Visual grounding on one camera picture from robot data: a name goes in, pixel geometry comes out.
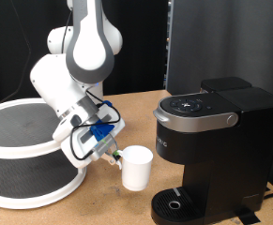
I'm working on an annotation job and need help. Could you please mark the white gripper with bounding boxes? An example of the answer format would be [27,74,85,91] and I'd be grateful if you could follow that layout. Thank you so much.
[60,107,126,170]

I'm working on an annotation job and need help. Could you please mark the white mug green tape handle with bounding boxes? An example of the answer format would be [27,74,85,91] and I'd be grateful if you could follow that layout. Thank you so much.
[116,144,154,192]

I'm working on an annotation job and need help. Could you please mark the black Keurig coffee machine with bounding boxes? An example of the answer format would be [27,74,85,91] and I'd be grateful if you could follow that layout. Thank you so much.
[150,76,273,225]

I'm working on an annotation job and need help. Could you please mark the white two-tier turntable shelf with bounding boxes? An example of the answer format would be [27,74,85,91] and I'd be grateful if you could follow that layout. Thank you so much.
[0,97,88,210]

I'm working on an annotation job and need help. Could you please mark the blue cable connector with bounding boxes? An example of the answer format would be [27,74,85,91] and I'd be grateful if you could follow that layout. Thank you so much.
[90,124,115,142]

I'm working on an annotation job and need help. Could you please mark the black looped gripper cable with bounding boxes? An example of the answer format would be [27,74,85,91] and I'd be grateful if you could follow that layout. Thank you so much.
[69,89,122,161]

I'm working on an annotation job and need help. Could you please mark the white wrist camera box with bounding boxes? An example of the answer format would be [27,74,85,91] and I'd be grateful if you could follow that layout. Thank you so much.
[52,113,83,142]

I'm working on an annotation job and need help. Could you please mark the thin black hanging cable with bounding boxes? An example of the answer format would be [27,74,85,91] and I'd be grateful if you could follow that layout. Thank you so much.
[0,0,33,101]

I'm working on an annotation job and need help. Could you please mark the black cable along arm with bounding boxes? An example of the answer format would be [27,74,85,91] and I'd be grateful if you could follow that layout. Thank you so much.
[60,10,73,54]

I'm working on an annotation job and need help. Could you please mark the black power cable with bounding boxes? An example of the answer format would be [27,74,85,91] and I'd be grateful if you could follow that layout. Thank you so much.
[262,187,273,201]

